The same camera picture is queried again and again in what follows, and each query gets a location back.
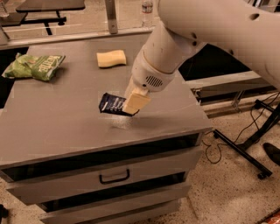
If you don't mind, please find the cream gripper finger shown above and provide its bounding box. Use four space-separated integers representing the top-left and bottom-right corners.
122 90 151 115
124 77 148 100

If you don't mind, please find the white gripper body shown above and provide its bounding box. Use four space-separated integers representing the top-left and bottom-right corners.
131 49 176 92

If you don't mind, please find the blue rxbar blueberry wrapper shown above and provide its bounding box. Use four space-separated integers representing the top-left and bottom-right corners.
99 93 138 116

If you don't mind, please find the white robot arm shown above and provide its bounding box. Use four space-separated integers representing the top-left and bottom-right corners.
122 0 280 115

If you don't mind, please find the green jalapeno chip bag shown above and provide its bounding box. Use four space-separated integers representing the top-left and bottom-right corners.
2 53 66 81

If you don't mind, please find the yellow sponge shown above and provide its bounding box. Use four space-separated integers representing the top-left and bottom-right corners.
96 50 127 68

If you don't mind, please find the clear water bottle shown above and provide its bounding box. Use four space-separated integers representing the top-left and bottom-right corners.
141 0 153 28

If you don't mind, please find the grey drawer cabinet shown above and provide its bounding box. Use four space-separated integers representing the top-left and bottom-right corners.
0 35 211 224

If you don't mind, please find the black rolling stand base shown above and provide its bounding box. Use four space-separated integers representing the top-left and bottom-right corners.
213 100 280 179

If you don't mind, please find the black background table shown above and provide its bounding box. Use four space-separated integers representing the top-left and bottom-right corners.
0 0 86 36

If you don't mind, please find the black shoe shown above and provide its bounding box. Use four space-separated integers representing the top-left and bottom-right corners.
263 143 280 166

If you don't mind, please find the black drawer handle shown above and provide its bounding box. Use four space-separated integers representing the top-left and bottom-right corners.
99 169 130 185

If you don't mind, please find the black floor cable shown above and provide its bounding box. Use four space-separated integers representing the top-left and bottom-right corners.
201 92 280 165

